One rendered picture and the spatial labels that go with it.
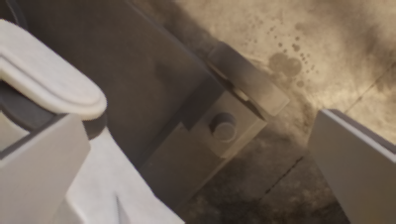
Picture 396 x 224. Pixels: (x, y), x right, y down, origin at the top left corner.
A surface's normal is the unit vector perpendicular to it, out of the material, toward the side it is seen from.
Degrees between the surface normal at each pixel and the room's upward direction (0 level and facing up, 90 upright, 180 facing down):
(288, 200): 0
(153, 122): 0
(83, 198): 90
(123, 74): 0
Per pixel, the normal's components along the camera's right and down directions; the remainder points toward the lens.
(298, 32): -0.06, 0.31
